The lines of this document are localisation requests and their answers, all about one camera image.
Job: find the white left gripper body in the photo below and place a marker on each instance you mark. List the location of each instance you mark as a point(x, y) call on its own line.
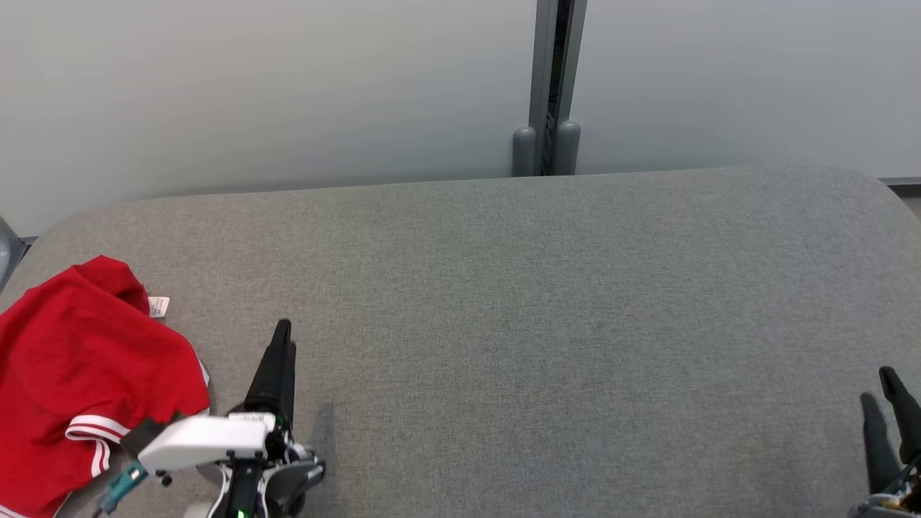
point(209, 439)

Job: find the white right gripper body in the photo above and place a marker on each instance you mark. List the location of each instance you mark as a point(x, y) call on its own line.
point(896, 500)

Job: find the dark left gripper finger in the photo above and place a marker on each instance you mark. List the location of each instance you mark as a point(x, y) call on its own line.
point(273, 381)

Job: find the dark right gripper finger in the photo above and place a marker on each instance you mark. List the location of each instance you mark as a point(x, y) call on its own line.
point(879, 446)
point(903, 417)

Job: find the red jersey number 23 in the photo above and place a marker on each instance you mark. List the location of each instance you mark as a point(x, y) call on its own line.
point(86, 360)

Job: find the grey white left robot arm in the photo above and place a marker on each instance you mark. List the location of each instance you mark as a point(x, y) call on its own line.
point(252, 482)

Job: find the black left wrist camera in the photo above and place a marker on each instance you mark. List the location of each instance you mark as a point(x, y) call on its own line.
point(144, 432)

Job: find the teal left camera connector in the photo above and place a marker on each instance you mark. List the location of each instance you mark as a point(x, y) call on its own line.
point(122, 485)

